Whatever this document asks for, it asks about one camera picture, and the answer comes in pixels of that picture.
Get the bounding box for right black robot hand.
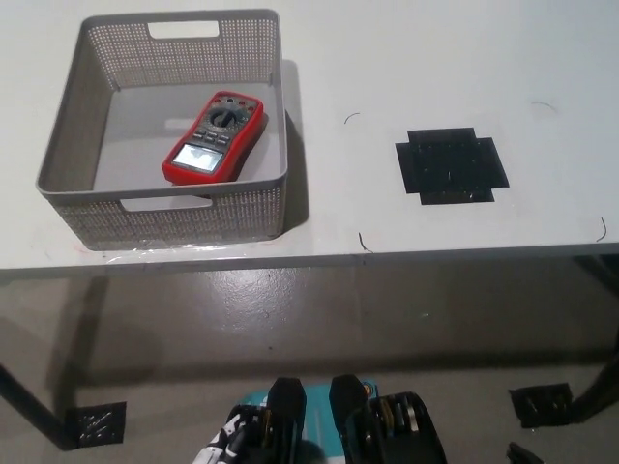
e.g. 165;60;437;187
505;442;547;464

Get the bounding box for clear adhesive tape strip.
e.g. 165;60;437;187
103;240;286;265

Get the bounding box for grey perforated plastic basket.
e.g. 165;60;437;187
35;9;290;251

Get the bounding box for black floor tape patch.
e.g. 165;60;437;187
508;383;575;429
64;401;128;449

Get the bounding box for black metal table leg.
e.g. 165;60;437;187
0;362;74;450
570;347;619;426

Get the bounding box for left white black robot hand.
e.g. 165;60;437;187
192;410;253;464

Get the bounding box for red digital multimeter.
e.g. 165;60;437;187
161;90;266;187

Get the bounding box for black tape patch on table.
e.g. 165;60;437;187
395;127;511;206

